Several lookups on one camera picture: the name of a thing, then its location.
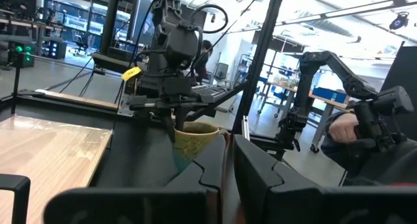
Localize black keyboard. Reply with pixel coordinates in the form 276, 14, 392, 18
192, 84, 229, 104

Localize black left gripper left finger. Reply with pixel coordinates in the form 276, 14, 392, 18
44, 134, 229, 224

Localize person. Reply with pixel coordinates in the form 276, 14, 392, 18
194, 40, 214, 85

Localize green status light box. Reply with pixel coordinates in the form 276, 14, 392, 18
7, 41, 36, 68

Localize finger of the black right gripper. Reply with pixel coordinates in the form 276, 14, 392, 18
174, 106, 189, 132
162, 108, 177, 143

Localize person's hand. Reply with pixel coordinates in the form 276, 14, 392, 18
328, 113, 359, 144

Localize grey office chair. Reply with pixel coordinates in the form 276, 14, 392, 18
213, 62, 231, 87

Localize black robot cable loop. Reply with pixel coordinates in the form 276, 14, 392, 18
190, 4, 229, 35

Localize person's forearm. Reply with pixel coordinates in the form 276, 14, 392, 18
321, 111, 359, 173

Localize workbench with blue bins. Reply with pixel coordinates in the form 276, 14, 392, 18
257, 77, 351, 154

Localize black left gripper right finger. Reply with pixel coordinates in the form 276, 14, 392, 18
233, 134, 417, 224

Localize brown green ceramic mug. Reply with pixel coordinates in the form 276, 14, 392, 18
171, 121, 231, 173

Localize yellow tag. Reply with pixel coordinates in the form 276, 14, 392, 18
121, 66, 142, 82

